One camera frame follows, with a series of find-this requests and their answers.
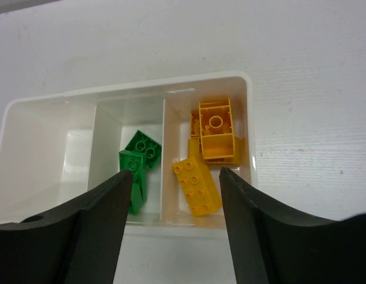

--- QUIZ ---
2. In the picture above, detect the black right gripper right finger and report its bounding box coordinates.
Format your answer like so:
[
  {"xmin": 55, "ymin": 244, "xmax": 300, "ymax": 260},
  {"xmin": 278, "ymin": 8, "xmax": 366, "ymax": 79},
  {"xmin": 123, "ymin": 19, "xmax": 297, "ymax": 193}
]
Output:
[{"xmin": 219, "ymin": 167, "xmax": 366, "ymax": 283}]

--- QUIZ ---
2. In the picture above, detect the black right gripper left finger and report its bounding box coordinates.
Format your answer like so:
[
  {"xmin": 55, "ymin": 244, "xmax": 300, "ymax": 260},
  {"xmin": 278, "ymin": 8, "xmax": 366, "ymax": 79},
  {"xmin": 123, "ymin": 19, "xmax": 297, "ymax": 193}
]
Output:
[{"xmin": 0, "ymin": 170, "xmax": 132, "ymax": 283}]

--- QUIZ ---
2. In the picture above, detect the green number lego brick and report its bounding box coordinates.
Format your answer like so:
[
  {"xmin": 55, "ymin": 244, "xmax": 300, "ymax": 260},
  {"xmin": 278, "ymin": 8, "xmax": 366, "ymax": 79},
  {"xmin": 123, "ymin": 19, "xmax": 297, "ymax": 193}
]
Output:
[{"xmin": 119, "ymin": 150, "xmax": 148, "ymax": 215}]

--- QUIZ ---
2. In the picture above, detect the green square lego brick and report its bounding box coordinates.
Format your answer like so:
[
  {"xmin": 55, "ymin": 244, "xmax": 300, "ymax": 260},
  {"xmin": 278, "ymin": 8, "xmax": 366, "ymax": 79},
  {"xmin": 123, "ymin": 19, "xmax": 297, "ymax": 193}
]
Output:
[{"xmin": 125, "ymin": 130, "xmax": 162, "ymax": 170}]

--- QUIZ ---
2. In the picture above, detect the yellow butterfly lego brick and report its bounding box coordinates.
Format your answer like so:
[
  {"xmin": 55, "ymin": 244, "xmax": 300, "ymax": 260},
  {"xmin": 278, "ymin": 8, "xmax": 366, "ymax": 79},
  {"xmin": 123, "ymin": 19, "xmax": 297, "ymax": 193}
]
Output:
[{"xmin": 199, "ymin": 98, "xmax": 235, "ymax": 147}]

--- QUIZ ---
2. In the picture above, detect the yellow square lego brick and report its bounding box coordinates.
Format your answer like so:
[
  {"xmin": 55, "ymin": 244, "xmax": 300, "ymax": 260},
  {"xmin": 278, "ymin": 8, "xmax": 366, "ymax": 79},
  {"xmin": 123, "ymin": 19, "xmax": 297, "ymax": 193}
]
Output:
[{"xmin": 190, "ymin": 110, "xmax": 200, "ymax": 137}]

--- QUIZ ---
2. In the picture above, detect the white three-compartment container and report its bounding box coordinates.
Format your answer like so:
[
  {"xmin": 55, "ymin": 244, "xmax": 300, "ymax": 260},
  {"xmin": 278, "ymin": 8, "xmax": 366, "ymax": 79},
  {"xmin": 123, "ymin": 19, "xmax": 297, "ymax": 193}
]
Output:
[{"xmin": 0, "ymin": 71, "xmax": 258, "ymax": 238}]

